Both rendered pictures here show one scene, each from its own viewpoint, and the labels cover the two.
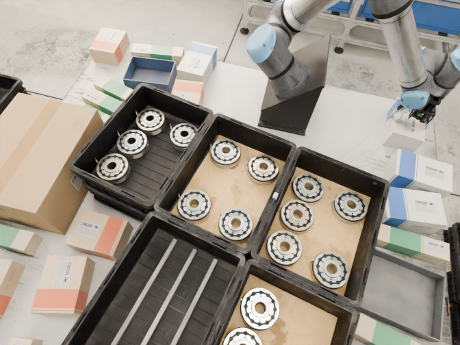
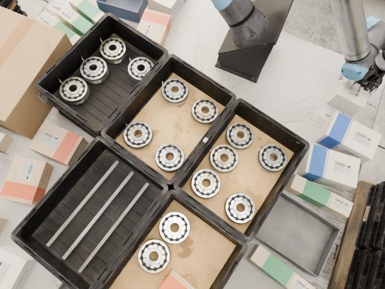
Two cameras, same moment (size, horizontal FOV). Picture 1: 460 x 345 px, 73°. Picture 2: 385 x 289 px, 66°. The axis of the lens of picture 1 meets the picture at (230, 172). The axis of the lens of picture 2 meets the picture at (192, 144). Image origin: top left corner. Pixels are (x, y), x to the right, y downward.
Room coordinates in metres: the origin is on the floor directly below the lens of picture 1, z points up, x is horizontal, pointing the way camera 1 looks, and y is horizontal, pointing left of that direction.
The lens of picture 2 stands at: (0.07, -0.12, 1.86)
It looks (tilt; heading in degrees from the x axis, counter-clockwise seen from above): 72 degrees down; 4
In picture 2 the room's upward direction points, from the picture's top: 10 degrees clockwise
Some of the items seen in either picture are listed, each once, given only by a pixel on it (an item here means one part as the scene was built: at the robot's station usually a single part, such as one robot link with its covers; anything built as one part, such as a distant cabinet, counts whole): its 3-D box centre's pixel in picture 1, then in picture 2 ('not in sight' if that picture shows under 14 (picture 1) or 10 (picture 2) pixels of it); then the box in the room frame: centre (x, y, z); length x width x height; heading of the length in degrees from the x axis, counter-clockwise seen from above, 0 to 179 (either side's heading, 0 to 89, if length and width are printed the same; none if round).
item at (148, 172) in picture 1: (148, 148); (107, 77); (0.57, 0.28, 0.87); 0.40 x 0.30 x 0.11; 158
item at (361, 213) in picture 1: (350, 205); (272, 157); (0.42, -0.39, 0.86); 0.10 x 0.10 x 0.01
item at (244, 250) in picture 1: (229, 176); (171, 115); (0.46, 0.00, 0.92); 0.40 x 0.30 x 0.02; 158
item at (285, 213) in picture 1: (297, 215); (224, 157); (0.37, -0.22, 0.86); 0.10 x 0.10 x 0.01
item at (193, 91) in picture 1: (187, 100); (153, 31); (0.91, 0.21, 0.74); 0.16 x 0.12 x 0.07; 178
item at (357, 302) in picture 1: (324, 217); (243, 165); (0.34, -0.28, 0.92); 0.40 x 0.30 x 0.02; 158
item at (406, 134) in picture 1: (404, 124); (352, 88); (0.86, -0.71, 0.75); 0.20 x 0.12 x 0.09; 163
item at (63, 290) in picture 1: (65, 285); (27, 181); (0.13, 0.47, 0.74); 0.16 x 0.12 x 0.07; 3
